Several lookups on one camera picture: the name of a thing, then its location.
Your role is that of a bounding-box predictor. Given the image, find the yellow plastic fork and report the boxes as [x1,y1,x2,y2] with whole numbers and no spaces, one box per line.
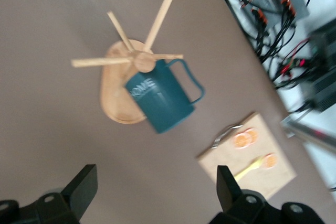
[233,155,265,182]

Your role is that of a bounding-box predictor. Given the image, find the bamboo cutting board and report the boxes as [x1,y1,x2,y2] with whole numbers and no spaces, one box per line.
[195,111,297,200]

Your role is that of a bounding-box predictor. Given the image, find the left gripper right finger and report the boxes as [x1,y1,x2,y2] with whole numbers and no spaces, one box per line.
[209,165,328,224]

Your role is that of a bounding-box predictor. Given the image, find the metal mounting bracket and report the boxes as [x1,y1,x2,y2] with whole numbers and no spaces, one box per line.
[280,117,299,138]

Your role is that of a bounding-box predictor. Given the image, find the black power supply box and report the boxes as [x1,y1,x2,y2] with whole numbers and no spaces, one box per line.
[301,20,336,113]

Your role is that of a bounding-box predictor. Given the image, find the red wires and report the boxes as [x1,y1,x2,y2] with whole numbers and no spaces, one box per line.
[279,39,310,78]

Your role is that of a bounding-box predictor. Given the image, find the tangled black cables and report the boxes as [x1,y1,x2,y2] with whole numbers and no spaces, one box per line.
[217,0,336,91]

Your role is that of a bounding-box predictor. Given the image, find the orange slice toy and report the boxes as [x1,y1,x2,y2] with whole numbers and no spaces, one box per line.
[264,153,278,169]
[243,128,259,145]
[233,132,253,151]

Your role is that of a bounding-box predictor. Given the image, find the wooden mug tree rack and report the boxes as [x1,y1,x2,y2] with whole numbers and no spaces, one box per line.
[70,0,184,125]

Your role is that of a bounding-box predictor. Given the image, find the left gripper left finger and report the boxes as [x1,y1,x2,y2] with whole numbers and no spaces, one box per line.
[0,164,98,224]

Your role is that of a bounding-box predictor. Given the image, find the aluminium camera post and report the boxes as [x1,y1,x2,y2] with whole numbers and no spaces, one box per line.
[279,115,336,156]

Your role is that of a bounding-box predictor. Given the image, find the dark teal mug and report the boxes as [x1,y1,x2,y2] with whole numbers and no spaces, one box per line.
[123,58,205,134]

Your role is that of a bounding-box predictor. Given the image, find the grey power adapter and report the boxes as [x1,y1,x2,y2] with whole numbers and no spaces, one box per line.
[243,0,284,29]
[283,0,310,22]

